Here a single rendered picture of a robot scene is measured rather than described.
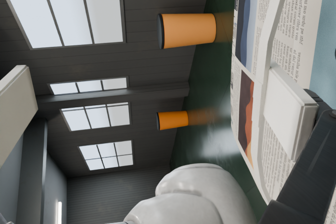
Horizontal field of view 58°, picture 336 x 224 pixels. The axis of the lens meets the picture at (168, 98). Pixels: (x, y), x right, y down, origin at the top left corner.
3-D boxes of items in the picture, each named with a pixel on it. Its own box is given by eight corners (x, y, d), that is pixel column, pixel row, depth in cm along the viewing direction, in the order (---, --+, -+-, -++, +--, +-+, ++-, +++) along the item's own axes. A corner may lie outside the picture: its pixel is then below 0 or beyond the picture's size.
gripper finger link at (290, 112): (302, 105, 12) (321, 104, 12) (257, 54, 19) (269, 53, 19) (291, 163, 14) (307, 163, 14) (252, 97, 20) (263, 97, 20)
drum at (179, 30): (211, 2, 401) (157, 5, 390) (219, 28, 378) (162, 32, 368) (205, 28, 441) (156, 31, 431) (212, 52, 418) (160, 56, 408)
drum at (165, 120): (186, 106, 635) (156, 109, 626) (189, 121, 616) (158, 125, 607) (183, 114, 668) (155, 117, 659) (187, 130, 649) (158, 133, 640)
